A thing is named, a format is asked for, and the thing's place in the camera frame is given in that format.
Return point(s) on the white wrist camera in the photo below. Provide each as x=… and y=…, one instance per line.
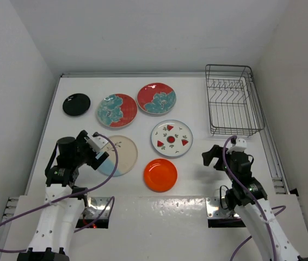
x=238, y=145
x=96, y=143

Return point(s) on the small black plate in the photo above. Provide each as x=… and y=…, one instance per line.
x=76, y=104

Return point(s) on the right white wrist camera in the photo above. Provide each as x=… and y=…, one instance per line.
x=238, y=145

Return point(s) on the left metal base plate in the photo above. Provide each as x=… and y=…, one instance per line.
x=97, y=206

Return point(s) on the metal base plate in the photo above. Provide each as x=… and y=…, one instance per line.
x=97, y=206
x=216, y=208

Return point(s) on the wire dish rack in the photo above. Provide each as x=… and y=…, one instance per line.
x=234, y=106

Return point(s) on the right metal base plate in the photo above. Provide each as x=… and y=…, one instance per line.
x=216, y=208

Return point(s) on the small orange plate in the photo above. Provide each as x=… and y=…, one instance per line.
x=160, y=175

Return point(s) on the beige blue branch plate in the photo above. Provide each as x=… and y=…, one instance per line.
x=127, y=154

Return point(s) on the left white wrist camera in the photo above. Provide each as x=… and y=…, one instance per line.
x=96, y=143

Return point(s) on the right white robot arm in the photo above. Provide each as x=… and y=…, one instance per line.
x=248, y=199

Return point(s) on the white watermelon pattern plate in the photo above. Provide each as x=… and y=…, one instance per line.
x=171, y=138

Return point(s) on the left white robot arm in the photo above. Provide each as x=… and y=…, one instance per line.
x=64, y=201

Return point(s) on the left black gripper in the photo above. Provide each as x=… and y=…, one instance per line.
x=93, y=162

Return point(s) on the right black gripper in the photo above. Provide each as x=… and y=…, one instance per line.
x=216, y=151

